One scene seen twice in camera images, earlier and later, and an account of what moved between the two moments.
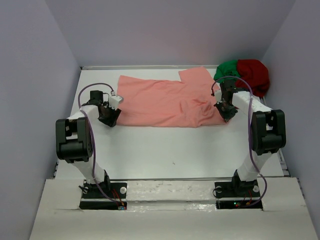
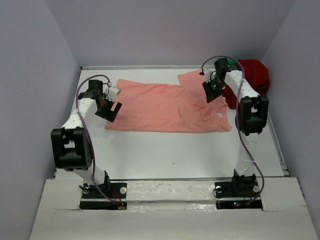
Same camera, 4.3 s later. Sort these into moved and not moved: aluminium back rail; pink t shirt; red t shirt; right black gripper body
Moved: pink t shirt; right black gripper body
Not moved: aluminium back rail; red t shirt
